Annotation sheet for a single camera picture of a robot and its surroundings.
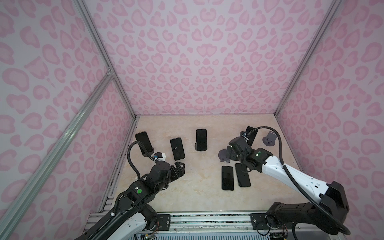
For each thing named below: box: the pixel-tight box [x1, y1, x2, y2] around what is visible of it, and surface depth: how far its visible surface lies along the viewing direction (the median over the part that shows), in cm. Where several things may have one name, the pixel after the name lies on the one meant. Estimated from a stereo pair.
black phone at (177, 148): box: [170, 137, 185, 161], surface depth 94 cm
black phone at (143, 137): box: [135, 131, 153, 155], surface depth 93 cm
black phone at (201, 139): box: [196, 129, 208, 151], surface depth 97 cm
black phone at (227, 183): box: [221, 165, 234, 191], surface depth 88 cm
